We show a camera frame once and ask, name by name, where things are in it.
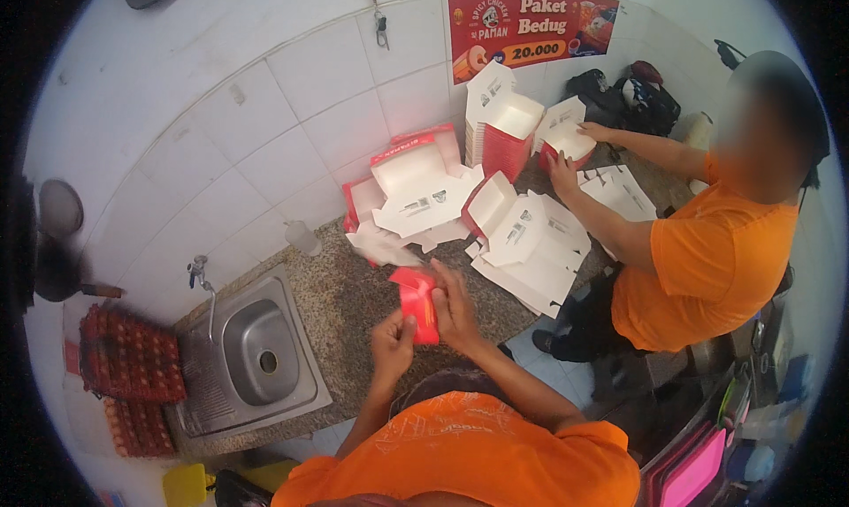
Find person's left hand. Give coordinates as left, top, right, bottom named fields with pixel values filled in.
left=370, top=308, right=417, bottom=390

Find person's right hand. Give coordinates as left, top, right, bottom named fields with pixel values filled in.
left=430, top=258, right=490, bottom=357

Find red paper food box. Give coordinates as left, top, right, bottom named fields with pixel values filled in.
left=389, top=266, right=442, bottom=346

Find clear plastic bottle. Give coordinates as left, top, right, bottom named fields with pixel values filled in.
left=284, top=220, right=324, bottom=258

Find heap of opened boxes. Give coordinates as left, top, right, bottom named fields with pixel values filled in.
left=341, top=123, right=486, bottom=269

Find pile of flat box blanks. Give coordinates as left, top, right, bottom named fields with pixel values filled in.
left=462, top=171, right=593, bottom=320

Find person's body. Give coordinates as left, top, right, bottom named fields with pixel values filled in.
left=271, top=391, right=642, bottom=507

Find stainless steel sink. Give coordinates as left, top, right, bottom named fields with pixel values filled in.
left=164, top=264, right=334, bottom=442

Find metal water tap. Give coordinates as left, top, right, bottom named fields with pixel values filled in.
left=187, top=255, right=220, bottom=346

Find stack of nested folded boxes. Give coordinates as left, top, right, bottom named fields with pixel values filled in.
left=463, top=61, right=546, bottom=184

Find black bag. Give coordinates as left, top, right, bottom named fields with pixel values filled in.
left=213, top=469, right=274, bottom=507

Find open red white box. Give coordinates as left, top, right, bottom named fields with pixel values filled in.
left=533, top=96, right=598, bottom=174

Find small pile of flat blanks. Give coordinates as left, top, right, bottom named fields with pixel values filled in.
left=576, top=165, right=659, bottom=224

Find yellow plastic container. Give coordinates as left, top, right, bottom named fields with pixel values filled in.
left=162, top=463, right=209, bottom=507

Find stack of egg trays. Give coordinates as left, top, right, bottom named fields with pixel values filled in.
left=78, top=303, right=188, bottom=459

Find stack of pink trays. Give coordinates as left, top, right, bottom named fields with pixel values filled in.
left=642, top=422, right=729, bottom=507

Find red printed poster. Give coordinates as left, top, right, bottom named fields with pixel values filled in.
left=447, top=0, right=621, bottom=85

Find black bags heap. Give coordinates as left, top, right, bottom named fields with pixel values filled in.
left=562, top=60, right=683, bottom=138

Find black frying pan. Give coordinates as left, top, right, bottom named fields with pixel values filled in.
left=33, top=234, right=126, bottom=304

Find hanging round metal pan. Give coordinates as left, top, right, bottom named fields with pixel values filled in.
left=38, top=178, right=85, bottom=240

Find cluttered shelf with supplies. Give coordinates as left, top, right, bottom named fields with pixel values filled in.
left=719, top=288, right=820, bottom=488

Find hanging keys on lanyard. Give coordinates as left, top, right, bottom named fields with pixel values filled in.
left=366, top=0, right=392, bottom=51

